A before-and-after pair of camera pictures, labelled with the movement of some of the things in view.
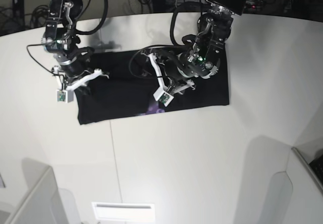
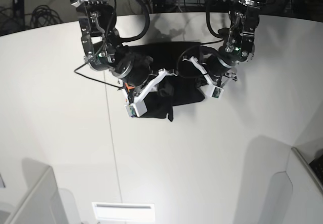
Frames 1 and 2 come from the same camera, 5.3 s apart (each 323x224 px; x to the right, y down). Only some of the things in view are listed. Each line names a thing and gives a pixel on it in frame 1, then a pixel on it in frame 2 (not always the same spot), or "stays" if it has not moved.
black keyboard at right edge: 317,166 stays
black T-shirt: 128,90 → 185,83
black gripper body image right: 168,63 → 217,68
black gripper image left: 76,62 → 133,70
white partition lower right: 295,196 stays
